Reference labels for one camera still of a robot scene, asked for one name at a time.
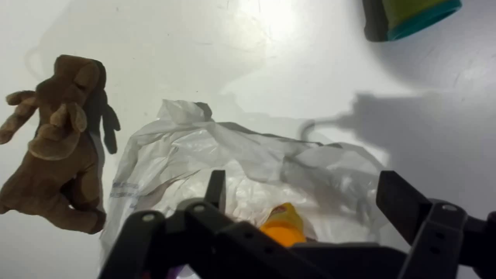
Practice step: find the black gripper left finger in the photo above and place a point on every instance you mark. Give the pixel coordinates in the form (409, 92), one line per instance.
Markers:
(172, 242)

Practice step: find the green dough tub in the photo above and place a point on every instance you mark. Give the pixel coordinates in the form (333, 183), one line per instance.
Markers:
(413, 16)

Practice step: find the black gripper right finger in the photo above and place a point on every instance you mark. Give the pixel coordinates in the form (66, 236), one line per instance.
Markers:
(435, 242)

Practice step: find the yellow lid dough tub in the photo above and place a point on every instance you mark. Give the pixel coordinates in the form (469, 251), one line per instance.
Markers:
(285, 227)

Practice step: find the clear plastic bag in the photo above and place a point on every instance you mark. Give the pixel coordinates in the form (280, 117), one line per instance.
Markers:
(207, 149)

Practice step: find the brown plush moose toy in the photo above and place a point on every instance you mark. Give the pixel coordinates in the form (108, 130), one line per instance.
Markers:
(63, 155)

